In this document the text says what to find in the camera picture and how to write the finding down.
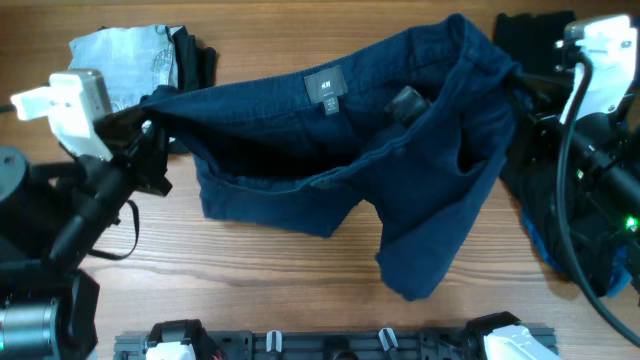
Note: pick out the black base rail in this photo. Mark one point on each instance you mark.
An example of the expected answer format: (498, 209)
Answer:
(447, 343)

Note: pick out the folded light blue jeans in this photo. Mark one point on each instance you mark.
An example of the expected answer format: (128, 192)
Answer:
(133, 61)

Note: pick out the folded black garment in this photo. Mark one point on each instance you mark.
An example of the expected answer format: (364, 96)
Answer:
(195, 65)

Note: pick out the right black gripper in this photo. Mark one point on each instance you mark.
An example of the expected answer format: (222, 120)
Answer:
(538, 98)

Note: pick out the navy blue shorts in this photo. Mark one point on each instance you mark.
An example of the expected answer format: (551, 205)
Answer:
(417, 124)

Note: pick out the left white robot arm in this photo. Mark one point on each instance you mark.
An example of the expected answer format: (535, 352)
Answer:
(51, 217)

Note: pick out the black pants pile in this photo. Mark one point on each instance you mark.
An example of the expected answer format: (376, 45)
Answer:
(530, 171)

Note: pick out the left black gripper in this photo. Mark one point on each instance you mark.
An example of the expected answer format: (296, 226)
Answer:
(145, 148)

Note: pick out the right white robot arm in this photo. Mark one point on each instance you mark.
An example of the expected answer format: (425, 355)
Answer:
(578, 191)

